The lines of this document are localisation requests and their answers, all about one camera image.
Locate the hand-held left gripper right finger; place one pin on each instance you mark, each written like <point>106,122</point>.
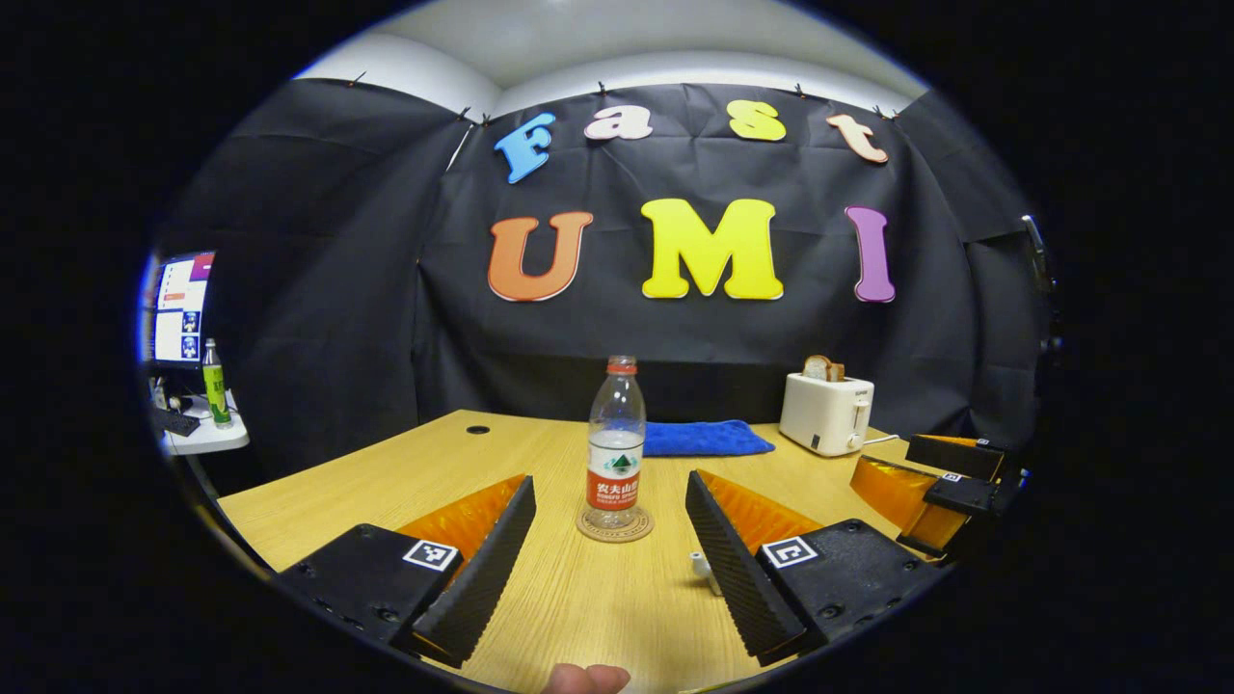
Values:
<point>733,578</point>

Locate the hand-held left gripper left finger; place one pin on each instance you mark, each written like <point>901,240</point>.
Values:
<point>487,578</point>

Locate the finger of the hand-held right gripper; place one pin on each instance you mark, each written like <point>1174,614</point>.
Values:
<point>954,455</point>
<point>892,487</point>

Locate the white teacup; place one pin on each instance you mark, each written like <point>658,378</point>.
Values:
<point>702,567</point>

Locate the round wooden coaster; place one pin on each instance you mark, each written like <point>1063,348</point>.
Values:
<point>636,532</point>

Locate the clear plastic water bottle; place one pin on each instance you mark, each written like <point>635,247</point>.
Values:
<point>615,453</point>

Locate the green drink bottle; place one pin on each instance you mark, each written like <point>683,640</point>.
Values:
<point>216,390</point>

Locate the white toaster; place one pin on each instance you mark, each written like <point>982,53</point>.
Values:
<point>824,414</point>

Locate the brown bread slice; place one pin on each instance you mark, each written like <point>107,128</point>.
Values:
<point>836,371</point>

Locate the pale bread slice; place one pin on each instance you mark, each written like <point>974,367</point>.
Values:
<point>817,367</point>

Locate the blue towel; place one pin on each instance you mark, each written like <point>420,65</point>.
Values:
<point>709,439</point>

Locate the small white side table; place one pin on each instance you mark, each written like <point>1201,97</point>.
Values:
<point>217,439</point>

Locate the black keyboard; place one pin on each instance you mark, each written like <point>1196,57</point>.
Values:
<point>178,422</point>

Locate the computer monitor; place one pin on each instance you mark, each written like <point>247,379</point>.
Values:
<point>181,308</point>

